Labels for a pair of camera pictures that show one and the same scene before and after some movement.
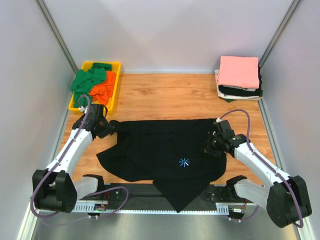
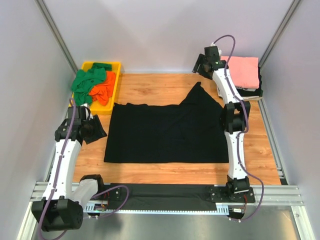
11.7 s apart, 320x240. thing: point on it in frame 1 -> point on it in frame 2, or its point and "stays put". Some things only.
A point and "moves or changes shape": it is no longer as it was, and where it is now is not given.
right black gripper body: x=212 y=146 -> x=202 y=71
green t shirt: x=85 y=81 stays put
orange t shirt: x=102 y=92 stays put
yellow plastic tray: x=116 y=68 stays put
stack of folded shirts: x=239 y=78 stays put
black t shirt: x=172 y=153 moves or changes shape
